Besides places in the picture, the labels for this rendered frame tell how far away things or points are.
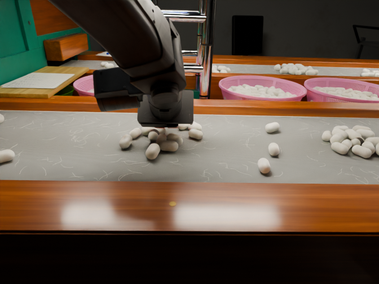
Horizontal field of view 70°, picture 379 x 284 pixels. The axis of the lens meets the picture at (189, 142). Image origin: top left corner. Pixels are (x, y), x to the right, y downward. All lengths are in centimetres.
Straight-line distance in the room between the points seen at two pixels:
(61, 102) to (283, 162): 53
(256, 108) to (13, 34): 74
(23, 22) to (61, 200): 75
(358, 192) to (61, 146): 49
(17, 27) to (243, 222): 89
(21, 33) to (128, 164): 68
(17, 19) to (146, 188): 78
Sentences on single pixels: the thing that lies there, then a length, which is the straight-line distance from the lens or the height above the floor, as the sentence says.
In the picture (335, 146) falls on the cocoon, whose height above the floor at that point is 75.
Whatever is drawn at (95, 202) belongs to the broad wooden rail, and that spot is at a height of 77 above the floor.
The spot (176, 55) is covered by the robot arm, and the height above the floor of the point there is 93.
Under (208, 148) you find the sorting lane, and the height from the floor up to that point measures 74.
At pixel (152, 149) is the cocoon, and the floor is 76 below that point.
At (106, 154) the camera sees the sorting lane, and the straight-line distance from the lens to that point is 51.
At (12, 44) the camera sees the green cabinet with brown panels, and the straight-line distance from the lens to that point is 99.
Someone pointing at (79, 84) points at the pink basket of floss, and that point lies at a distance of 91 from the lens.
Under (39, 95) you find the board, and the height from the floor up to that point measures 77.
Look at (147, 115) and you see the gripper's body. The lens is 49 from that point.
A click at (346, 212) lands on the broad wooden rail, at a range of 39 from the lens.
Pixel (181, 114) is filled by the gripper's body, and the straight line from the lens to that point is 49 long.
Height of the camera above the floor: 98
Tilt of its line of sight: 27 degrees down
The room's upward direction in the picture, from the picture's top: 2 degrees clockwise
